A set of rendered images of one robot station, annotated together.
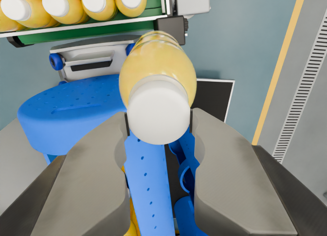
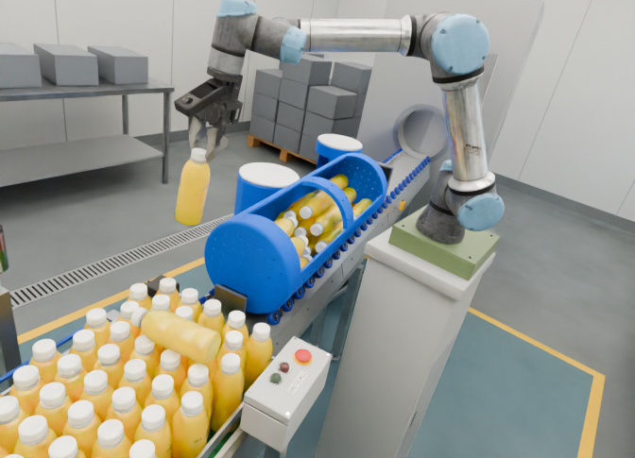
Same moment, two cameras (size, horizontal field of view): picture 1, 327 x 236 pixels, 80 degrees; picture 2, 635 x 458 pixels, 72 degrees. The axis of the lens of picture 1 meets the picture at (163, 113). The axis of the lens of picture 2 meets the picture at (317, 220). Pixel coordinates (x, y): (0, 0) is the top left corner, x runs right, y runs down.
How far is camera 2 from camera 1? 1.02 m
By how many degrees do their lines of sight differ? 38
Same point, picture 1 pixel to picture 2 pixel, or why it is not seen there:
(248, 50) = not seen: hidden behind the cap
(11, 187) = (381, 291)
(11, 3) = (234, 316)
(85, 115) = (245, 226)
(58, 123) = (259, 229)
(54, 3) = (212, 303)
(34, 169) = (367, 307)
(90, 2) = (192, 293)
